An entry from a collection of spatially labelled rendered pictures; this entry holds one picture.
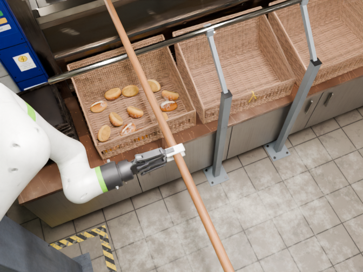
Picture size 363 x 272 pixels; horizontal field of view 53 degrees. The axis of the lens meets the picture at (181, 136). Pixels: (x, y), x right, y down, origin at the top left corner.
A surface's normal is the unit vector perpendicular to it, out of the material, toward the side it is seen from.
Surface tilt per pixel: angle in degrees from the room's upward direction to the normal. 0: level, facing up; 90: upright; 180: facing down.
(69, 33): 70
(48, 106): 0
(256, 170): 0
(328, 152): 0
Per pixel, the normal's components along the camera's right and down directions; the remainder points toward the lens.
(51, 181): -0.03, -0.48
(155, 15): 0.35, 0.59
